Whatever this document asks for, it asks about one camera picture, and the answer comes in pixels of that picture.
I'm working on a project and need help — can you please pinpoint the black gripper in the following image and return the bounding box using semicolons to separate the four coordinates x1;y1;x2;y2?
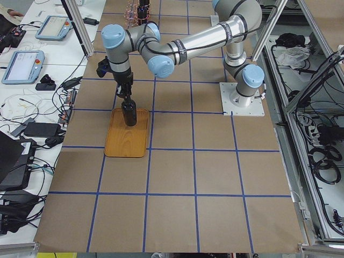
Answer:
113;70;133;98

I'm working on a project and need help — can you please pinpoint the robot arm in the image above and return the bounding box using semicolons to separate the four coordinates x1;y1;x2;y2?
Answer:
96;1;264;106

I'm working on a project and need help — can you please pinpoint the wooden tray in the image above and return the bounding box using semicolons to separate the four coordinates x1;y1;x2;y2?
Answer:
104;108;149;158

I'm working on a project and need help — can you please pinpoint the black small device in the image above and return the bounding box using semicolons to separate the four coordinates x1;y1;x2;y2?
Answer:
35;74;56;91

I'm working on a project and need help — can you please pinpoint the teach pendant far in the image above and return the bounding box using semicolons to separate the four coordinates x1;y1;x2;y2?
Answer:
35;15;72;41

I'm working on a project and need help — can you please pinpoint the teach pendant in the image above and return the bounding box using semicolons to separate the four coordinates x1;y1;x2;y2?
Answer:
35;15;72;41
2;50;45;85

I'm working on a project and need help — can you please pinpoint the black power adapter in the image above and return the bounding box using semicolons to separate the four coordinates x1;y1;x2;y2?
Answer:
24;122;61;138

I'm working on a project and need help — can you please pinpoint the teach pendant near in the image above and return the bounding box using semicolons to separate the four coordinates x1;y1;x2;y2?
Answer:
2;50;45;85

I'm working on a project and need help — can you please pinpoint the black laptop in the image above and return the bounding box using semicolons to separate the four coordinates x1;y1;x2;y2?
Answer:
1;132;36;191

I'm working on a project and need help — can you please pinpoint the black cloth bundle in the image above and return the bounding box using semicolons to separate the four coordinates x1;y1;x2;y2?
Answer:
275;33;305;48

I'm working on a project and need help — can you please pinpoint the white cloth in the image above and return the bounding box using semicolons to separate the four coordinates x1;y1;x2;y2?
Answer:
276;47;310;69

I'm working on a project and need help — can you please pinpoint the copper wire bottle basket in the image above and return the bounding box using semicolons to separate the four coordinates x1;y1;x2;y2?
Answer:
124;0;139;28

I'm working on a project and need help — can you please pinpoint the aluminium frame post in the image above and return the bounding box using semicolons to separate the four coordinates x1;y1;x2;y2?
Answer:
61;0;95;59

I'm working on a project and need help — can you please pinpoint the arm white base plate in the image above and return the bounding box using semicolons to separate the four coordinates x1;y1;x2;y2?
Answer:
219;82;265;117
210;15;219;26

